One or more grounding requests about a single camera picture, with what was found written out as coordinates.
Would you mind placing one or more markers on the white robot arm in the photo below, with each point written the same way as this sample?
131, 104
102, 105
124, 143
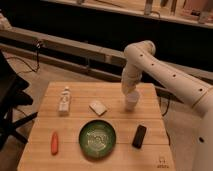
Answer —
190, 90

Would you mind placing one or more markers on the white sponge block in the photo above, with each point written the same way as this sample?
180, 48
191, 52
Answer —
98, 107

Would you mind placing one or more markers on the white tube bottle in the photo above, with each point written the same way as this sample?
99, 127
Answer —
64, 103

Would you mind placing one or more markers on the green ceramic bowl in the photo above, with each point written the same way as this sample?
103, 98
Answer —
97, 139

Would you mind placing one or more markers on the black rectangular phone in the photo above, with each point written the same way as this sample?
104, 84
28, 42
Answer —
139, 136

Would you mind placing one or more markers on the orange carrot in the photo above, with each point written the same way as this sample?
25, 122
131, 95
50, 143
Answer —
54, 143

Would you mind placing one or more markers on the black office chair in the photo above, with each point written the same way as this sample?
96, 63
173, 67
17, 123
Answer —
12, 94

